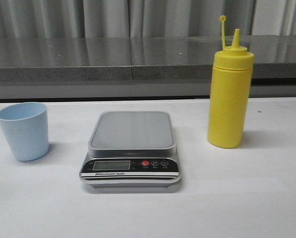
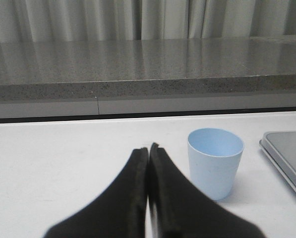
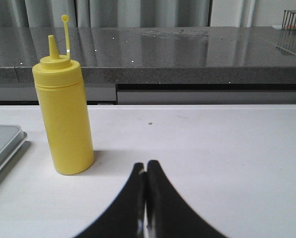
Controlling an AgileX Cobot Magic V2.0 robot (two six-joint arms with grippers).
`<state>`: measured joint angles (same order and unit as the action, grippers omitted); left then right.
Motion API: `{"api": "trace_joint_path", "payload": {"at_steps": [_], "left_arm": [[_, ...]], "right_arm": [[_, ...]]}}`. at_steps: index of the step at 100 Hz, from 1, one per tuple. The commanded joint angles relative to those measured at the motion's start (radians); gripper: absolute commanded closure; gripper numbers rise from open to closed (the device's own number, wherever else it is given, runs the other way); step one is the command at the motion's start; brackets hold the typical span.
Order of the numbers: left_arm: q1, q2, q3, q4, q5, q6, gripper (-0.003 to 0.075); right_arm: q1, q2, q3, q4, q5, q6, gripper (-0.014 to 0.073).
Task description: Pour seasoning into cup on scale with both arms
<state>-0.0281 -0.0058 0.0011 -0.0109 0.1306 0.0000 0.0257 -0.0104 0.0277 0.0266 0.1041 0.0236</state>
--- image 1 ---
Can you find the grey stone counter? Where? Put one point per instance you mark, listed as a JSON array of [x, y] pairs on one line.
[[69, 68]]

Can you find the grey curtain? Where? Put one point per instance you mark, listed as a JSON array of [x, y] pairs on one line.
[[144, 18]]

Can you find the yellow squeeze bottle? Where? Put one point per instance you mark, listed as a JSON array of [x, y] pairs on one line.
[[229, 92]]

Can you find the light blue plastic cup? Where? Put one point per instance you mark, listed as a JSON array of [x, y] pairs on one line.
[[25, 127]]

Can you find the silver electronic kitchen scale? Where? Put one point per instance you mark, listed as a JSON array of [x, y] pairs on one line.
[[132, 149]]

